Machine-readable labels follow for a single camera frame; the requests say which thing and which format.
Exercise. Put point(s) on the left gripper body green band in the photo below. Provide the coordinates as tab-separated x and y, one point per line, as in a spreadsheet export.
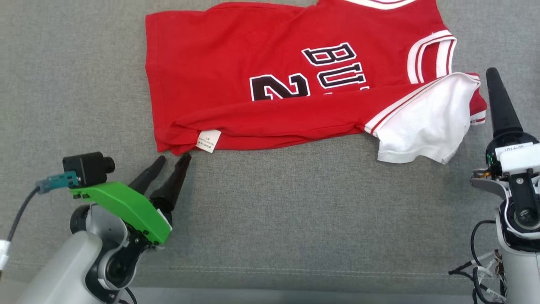
126	207

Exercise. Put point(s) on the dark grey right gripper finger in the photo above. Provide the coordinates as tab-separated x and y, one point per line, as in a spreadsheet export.
502	105

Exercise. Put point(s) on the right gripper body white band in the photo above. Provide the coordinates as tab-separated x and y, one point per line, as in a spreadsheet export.
521	156

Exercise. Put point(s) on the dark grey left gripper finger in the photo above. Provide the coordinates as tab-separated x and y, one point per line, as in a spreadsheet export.
171	190
147	177

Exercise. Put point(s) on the red white basketball jersey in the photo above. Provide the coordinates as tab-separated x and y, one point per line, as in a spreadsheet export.
232	42

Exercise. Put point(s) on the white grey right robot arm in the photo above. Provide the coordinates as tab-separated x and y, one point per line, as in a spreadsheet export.
523	270

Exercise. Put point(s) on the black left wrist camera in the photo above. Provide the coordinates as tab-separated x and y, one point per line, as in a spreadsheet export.
86	166

